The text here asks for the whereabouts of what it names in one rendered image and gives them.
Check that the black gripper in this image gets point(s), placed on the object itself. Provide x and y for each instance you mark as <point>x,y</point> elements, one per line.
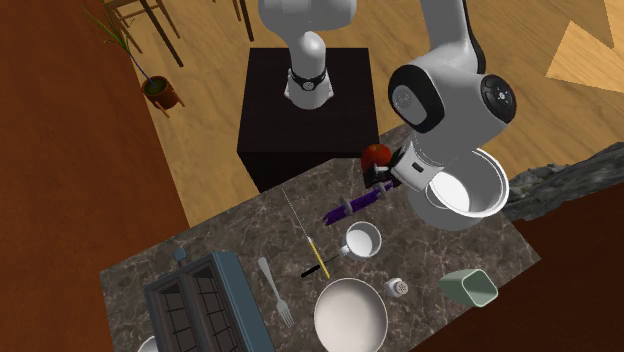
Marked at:
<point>381,175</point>

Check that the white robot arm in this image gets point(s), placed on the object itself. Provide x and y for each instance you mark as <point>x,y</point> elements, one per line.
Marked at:
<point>453,92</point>

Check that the red apple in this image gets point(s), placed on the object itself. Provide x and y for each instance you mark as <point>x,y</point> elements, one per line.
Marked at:
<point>374,155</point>

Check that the purple tool with white rings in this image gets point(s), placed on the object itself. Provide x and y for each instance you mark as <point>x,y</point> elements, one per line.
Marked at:
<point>358,202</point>

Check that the white mug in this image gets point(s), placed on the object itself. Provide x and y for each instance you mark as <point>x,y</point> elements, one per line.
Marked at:
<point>363,242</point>

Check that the black robot stand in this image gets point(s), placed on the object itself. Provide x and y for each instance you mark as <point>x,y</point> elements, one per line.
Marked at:
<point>302,131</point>

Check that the large white pot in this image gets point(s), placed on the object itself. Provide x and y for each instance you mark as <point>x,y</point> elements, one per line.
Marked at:
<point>480,187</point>

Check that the white salt shaker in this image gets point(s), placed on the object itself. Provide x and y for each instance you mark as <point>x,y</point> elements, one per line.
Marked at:
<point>396,288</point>

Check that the black pen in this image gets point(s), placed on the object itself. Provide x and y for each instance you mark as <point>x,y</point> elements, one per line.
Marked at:
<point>314,269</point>

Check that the pale green square cup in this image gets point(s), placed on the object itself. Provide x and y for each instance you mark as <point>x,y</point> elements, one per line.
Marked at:
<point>456,287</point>

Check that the white bowl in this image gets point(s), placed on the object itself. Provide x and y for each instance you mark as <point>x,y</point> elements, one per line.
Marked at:
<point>350,317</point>

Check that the silver fork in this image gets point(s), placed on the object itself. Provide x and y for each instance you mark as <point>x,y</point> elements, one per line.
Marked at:
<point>275,292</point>

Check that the blue toaster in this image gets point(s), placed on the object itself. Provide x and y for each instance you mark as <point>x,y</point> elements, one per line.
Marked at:
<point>234,297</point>

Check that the potted plant in brown pot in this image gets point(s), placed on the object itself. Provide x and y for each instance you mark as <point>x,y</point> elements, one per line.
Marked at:
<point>161,91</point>

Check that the wooden chair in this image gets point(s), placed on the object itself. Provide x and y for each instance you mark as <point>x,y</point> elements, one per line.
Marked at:
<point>156,24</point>

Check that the white round dish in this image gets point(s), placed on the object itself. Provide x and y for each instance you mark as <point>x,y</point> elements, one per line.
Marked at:
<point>148,346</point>

